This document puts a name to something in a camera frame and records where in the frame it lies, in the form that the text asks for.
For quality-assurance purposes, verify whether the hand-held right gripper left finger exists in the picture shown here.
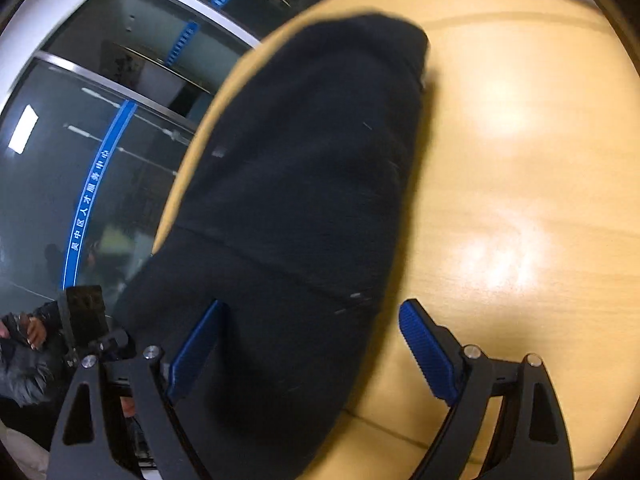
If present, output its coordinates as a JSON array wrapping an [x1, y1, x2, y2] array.
[[47, 299, 227, 480]]

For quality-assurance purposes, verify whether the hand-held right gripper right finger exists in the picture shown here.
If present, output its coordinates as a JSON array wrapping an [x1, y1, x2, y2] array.
[[398, 298, 575, 480]]

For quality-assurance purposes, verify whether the black garment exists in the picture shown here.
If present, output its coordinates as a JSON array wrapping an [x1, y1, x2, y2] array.
[[112, 10, 432, 480]]

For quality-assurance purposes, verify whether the person's left hand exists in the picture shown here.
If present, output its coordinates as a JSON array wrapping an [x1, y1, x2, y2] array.
[[12, 312, 49, 351]]

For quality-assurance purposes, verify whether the long blue band wall sticker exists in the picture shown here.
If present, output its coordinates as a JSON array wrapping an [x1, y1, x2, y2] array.
[[61, 99, 138, 291]]

